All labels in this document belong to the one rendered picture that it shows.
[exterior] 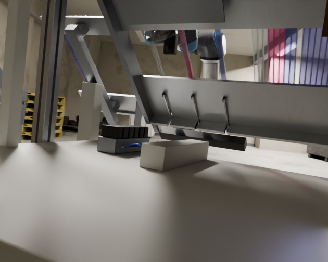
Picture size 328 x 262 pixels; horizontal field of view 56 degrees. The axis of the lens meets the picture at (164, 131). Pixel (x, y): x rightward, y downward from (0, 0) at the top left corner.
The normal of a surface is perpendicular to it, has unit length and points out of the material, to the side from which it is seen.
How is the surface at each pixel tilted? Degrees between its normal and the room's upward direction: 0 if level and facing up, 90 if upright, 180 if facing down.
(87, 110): 90
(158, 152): 90
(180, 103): 137
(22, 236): 0
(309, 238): 0
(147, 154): 90
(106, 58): 90
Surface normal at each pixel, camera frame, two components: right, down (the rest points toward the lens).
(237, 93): -0.37, 0.73
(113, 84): -0.05, 0.05
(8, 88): -0.43, 0.00
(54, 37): 0.90, 0.12
